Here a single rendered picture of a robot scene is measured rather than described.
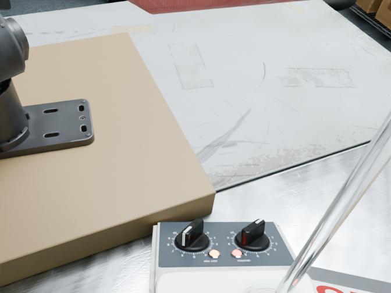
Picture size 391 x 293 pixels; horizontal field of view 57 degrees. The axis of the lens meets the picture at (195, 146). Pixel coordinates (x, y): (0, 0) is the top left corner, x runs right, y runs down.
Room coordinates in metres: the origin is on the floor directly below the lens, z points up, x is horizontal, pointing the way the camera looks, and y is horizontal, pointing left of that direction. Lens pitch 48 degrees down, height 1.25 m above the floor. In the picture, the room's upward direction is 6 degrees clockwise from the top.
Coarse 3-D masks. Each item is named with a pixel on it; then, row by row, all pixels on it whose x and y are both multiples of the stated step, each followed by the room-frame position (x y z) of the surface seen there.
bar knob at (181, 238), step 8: (192, 224) 0.17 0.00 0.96; (200, 224) 0.17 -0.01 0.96; (184, 232) 0.15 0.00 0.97; (192, 232) 0.16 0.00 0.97; (200, 232) 0.16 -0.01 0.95; (176, 240) 0.15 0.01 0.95; (184, 240) 0.15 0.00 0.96; (192, 240) 0.15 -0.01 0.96; (200, 240) 0.16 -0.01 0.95; (208, 240) 0.16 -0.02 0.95; (184, 248) 0.14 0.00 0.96; (192, 248) 0.14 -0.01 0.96; (200, 248) 0.15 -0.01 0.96
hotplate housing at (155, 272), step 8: (280, 232) 0.18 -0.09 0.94; (152, 240) 0.16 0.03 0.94; (152, 248) 0.15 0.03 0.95; (288, 248) 0.16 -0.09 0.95; (152, 256) 0.14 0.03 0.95; (296, 256) 0.15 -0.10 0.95; (152, 264) 0.13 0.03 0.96; (152, 272) 0.12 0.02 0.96; (160, 272) 0.12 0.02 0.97; (152, 280) 0.11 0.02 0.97; (152, 288) 0.10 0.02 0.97
